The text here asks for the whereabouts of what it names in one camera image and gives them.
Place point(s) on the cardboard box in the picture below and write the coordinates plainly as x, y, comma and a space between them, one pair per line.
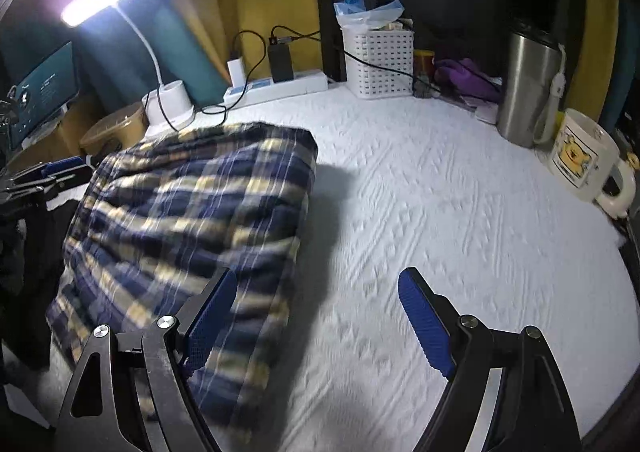
70, 130

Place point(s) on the clear blue plastic bag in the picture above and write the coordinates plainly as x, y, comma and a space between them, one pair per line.
367, 12

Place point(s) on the blue plaid shirt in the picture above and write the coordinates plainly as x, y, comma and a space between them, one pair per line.
175, 212

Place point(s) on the white charger plug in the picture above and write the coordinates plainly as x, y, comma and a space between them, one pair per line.
236, 72

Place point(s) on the white desk lamp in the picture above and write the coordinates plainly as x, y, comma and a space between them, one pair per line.
167, 102

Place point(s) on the black charger block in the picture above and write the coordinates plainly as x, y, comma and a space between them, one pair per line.
281, 62

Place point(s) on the black cloth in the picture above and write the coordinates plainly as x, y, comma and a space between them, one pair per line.
30, 282

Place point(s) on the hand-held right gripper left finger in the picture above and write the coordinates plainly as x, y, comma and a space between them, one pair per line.
212, 322

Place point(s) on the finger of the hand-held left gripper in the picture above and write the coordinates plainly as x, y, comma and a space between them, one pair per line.
62, 166
45, 188

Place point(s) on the white cartoon mug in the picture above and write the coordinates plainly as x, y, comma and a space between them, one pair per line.
575, 157

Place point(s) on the stainless steel tumbler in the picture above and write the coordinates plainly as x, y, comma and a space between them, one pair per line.
525, 87

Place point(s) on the small teal screen monitor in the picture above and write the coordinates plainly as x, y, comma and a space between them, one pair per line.
45, 87

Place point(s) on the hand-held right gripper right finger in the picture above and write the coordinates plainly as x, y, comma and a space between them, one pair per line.
425, 322

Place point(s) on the white quilted table cover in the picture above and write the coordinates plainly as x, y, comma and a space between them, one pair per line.
425, 192

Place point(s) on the white plastic basket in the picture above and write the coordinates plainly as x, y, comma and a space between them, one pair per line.
377, 62

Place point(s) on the teal curtain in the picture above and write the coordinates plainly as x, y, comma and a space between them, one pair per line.
622, 82
190, 47

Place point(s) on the round beige container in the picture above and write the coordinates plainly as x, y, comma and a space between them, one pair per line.
115, 127

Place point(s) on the white power strip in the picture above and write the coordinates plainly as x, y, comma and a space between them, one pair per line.
280, 85

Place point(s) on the yellow jar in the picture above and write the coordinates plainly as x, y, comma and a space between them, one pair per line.
423, 65

